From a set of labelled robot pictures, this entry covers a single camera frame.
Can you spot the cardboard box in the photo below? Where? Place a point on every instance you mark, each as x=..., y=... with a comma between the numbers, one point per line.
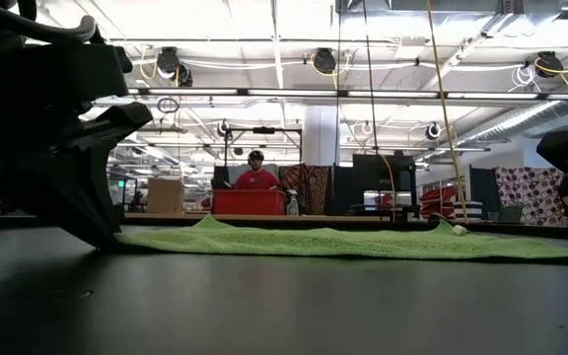
x=165, y=194

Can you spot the brown patterned cloth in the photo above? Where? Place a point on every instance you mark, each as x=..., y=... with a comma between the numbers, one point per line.
x=313, y=187

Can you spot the green microfibre towel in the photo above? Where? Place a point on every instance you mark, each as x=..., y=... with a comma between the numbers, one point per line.
x=313, y=241

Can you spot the dark partition screen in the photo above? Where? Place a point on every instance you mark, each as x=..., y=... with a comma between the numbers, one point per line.
x=483, y=190

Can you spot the silver ventilation duct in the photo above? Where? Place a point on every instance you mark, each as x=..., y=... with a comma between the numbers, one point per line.
x=511, y=123

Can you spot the black aluminium table frame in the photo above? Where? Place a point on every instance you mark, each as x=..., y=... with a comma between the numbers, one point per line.
x=535, y=230

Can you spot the white spray bottle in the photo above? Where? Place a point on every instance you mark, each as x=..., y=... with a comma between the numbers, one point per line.
x=293, y=206

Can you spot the black monitor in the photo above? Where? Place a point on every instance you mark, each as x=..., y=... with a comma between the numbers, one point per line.
x=373, y=172

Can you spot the black camera stand frame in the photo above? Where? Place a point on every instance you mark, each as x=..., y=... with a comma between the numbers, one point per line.
x=264, y=130

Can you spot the striped container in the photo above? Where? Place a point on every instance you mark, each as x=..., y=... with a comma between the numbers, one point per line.
x=474, y=209

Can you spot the white building column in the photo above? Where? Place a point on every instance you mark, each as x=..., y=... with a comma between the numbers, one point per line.
x=321, y=138

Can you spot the circle patterned cloth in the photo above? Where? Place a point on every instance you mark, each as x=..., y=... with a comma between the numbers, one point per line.
x=530, y=192

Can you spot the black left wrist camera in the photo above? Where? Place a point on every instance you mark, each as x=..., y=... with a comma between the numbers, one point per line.
x=42, y=74

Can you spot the dark laptop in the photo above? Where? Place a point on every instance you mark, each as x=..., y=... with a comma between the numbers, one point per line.
x=511, y=214

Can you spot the red plastic bin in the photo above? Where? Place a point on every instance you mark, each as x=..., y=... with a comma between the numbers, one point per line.
x=249, y=202

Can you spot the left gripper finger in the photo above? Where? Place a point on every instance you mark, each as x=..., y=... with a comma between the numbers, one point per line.
x=27, y=187
x=92, y=187

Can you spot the long LED light bar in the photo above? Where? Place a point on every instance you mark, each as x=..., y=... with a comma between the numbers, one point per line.
x=289, y=92

